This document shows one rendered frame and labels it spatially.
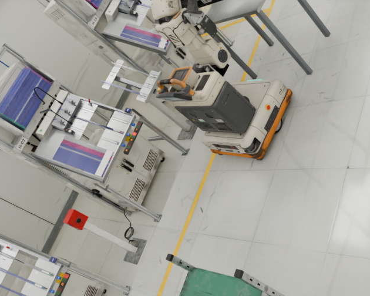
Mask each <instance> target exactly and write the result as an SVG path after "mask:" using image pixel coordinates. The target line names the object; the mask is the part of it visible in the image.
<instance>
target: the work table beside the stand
mask: <svg viewBox="0 0 370 296"><path fill-rule="evenodd" d="M297 1H298V2H299V3H300V5H301V6H302V7H303V8H304V10H305V11H306V13H307V14H308V15H309V17H310V18H311V19H312V21H313V22H314V23H315V24H316V26H317V27H318V29H319V30H320V31H321V32H322V34H323V35H324V36H325V37H329V36H330V34H331V33H330V31H329V30H328V29H327V27H326V26H325V25H324V24H323V22H322V21H321V20H320V18H319V17H318V15H317V14H316V13H315V12H314V10H313V9H312V8H311V6H310V5H309V3H308V2H307V1H306V0H297ZM264 2H265V0H223V1H220V2H216V3H213V4H212V6H211V8H210V9H209V11H208V13H207V14H208V15H207V16H208V17H209V18H210V19H211V20H212V21H213V22H214V23H215V24H218V23H222V22H227V21H230V20H233V19H238V18H242V17H244V18H245V19H246V20H247V21H248V23H249V24H250V25H251V26H252V27H253V28H254V29H255V30H256V31H257V33H258V34H259V35H260V36H261V37H262V38H263V39H264V40H265V41H266V43H267V44H268V45H269V46H273V44H274V42H273V41H272V40H271V39H270V38H269V36H268V35H267V34H266V33H265V32H264V31H263V30H262V29H261V27H260V26H259V25H258V24H257V23H256V21H255V20H253V18H252V17H251V16H250V15H254V14H256V15H257V16H258V18H259V19H260V20H261V21H262V22H263V24H264V25H265V26H266V27H267V28H268V29H269V30H270V32H271V33H272V34H273V35H274V36H275V37H276V38H277V40H278V41H279V42H280V44H282V46H283V47H284V48H285V49H286V50H287V52H288V53H289V54H290V55H291V56H292V57H293V58H294V60H295V61H296V62H297V63H298V64H299V65H300V67H301V68H302V69H303V70H304V71H305V73H306V74H308V75H311V74H312V72H313V70H312V69H311V68H310V67H309V66H308V64H307V63H306V62H305V60H303V58H302V57H301V56H300V55H299V53H298V52H297V51H296V50H295V49H294V48H293V47H292V45H291V44H290V43H289V41H287V39H286V38H285V37H284V36H283V34H282V33H281V32H280V31H279V30H278V29H277V27H276V26H275V25H274V24H273V23H272V22H271V20H270V19H269V18H268V16H267V15H266V14H265V13H264V12H263V11H262V10H261V8H262V6H263V5H264ZM213 39H214V40H215V41H216V42H217V43H220V42H221V43H222V44H223V45H224V46H225V47H226V49H227V50H228V51H229V53H230V55H231V57H232V58H233V59H234V60H235V61H236V62H237V63H238V64H239V65H240V66H241V68H242V69H243V70H244V71H245V72H246V73H247V74H248V75H249V76H250V77H251V78H252V79H256V78H257V75H256V74H255V73H254V72H253V71H252V70H251V69H250V68H249V67H248V66H247V65H246V64H245V63H244V62H243V61H242V59H241V58H240V57H239V56H238V55H237V54H236V53H235V52H234V51H233V50H232V49H231V48H230V47H229V46H228V45H227V44H226V43H225V42H224V41H223V40H222V39H221V38H220V37H219V36H218V35H217V34H216V35H215V37H214V38H213Z"/></svg>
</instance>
